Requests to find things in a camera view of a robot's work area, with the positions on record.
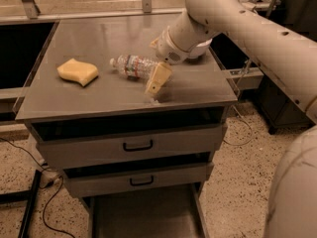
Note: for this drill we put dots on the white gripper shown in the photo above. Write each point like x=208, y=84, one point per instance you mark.
x=166, y=51

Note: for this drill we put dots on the clear plastic water bottle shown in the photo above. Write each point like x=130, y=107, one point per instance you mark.
x=133, y=66

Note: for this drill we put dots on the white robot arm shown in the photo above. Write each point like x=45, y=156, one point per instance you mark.
x=290, y=61

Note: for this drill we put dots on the top grey drawer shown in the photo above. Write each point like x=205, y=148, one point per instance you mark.
x=68, y=155

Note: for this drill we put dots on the grey drawer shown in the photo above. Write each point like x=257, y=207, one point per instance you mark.
x=68, y=155
x=167, y=176

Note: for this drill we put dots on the grey drawer cabinet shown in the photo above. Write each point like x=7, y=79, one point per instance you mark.
x=56, y=110

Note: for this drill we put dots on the middle grey drawer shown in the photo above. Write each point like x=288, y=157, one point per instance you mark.
x=167, y=176

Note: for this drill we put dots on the open bottom drawer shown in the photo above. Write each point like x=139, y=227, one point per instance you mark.
x=164, y=212

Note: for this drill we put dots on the white bowl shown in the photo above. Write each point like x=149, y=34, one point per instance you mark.
x=200, y=50

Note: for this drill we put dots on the yellow sponge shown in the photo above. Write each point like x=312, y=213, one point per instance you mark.
x=78, y=71

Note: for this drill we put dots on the dark side cabinet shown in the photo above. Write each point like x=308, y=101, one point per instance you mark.
x=279, y=111

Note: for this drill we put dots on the black top drawer handle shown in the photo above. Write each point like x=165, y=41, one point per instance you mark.
x=138, y=147

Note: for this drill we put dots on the black drawer handle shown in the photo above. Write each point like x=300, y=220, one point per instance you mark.
x=141, y=181
x=138, y=147

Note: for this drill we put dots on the grey metal rail bracket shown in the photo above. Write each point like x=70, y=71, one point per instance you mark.
x=244, y=80

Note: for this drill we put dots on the black middle drawer handle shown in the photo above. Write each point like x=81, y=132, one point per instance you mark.
x=141, y=181

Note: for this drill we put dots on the black metal floor frame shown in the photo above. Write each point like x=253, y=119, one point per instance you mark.
x=30, y=197

